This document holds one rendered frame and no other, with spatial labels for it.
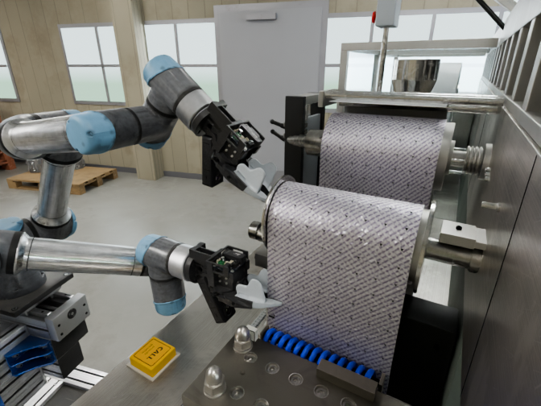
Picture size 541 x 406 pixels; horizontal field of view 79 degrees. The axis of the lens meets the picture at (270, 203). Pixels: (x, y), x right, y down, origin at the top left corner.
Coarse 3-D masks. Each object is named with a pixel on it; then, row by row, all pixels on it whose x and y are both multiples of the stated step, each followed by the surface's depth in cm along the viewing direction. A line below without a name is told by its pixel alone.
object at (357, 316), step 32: (288, 256) 57; (288, 288) 60; (320, 288) 56; (352, 288) 53; (384, 288) 50; (288, 320) 62; (320, 320) 58; (352, 320) 55; (384, 320) 52; (352, 352) 57; (384, 352) 54
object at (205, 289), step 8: (200, 280) 68; (200, 288) 69; (208, 288) 68; (208, 296) 69; (216, 296) 69; (208, 304) 70; (216, 304) 69; (224, 304) 70; (216, 312) 69; (224, 312) 69; (232, 312) 71; (216, 320) 70; (224, 320) 69
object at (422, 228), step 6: (426, 210) 50; (426, 216) 48; (420, 222) 47; (426, 222) 47; (420, 228) 47; (420, 234) 47; (420, 240) 46; (420, 246) 46; (414, 252) 47; (414, 258) 47; (414, 264) 47; (414, 270) 47; (408, 276) 49; (414, 276) 48
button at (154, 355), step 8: (144, 344) 75; (152, 344) 75; (160, 344) 75; (168, 344) 75; (136, 352) 73; (144, 352) 73; (152, 352) 73; (160, 352) 73; (168, 352) 73; (136, 360) 71; (144, 360) 71; (152, 360) 71; (160, 360) 71; (168, 360) 73; (144, 368) 70; (152, 368) 69; (160, 368) 71; (152, 376) 69
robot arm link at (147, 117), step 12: (132, 108) 66; (144, 108) 67; (144, 120) 66; (156, 120) 68; (168, 120) 69; (144, 132) 66; (156, 132) 69; (168, 132) 72; (144, 144) 72; (156, 144) 73
